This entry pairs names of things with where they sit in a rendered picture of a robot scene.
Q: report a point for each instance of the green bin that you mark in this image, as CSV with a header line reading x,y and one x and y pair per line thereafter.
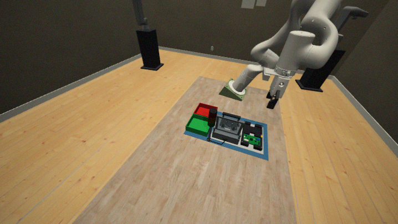
x,y
198,124

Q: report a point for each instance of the red open box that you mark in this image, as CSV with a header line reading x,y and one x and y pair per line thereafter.
x,y
203,109

